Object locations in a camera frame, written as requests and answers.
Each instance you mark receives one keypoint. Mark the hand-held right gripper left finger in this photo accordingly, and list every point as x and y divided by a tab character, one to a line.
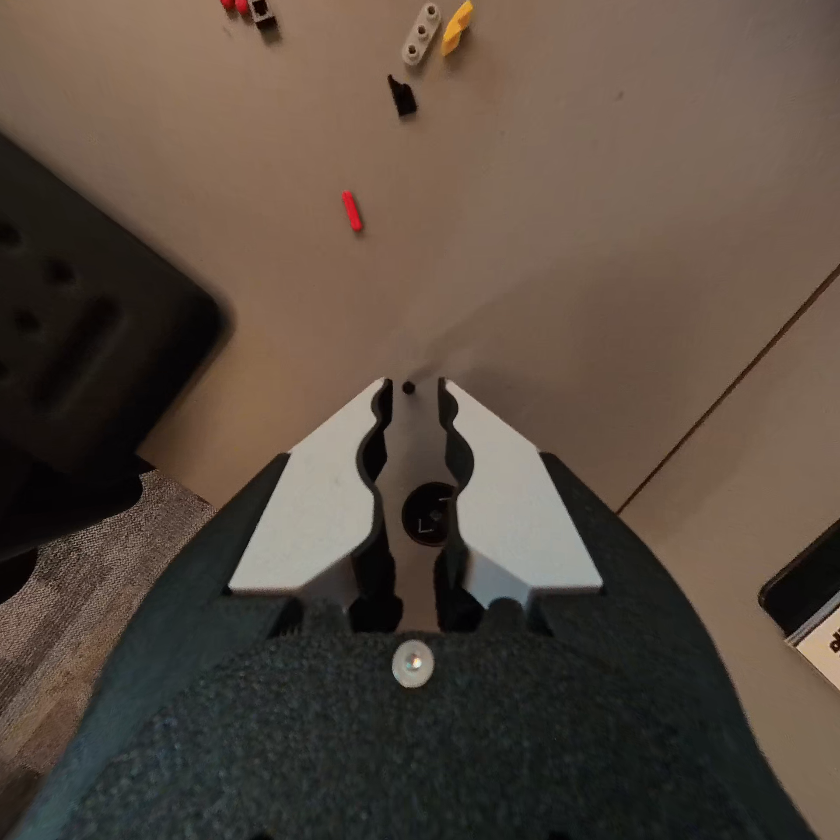
308	518

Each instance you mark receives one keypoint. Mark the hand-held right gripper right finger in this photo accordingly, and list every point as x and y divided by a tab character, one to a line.
525	518

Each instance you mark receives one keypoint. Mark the round black desk cap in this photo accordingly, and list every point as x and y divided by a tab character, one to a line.
423	512

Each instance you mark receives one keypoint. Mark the grey desk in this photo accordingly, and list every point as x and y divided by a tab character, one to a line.
590	229

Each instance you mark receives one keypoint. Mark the black box white label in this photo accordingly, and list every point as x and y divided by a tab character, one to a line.
807	604

